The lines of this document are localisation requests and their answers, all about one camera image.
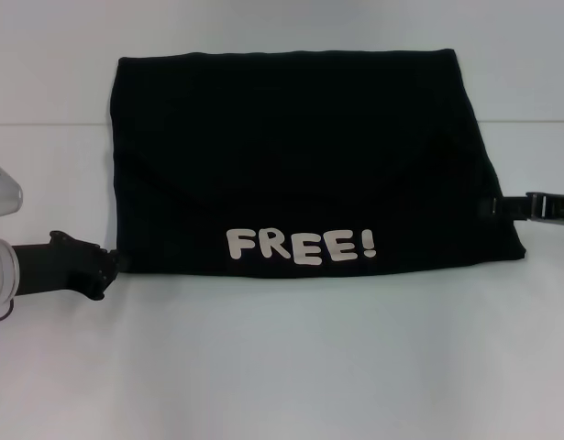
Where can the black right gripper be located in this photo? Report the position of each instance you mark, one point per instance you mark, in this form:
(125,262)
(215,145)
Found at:
(554,208)

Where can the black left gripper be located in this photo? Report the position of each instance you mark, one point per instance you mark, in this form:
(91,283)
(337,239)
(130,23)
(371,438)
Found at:
(61,270)

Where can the black shirt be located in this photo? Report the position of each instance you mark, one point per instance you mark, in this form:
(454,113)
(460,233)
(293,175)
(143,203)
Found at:
(286,160)

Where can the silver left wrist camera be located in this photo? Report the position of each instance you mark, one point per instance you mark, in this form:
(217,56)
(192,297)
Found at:
(2,192)

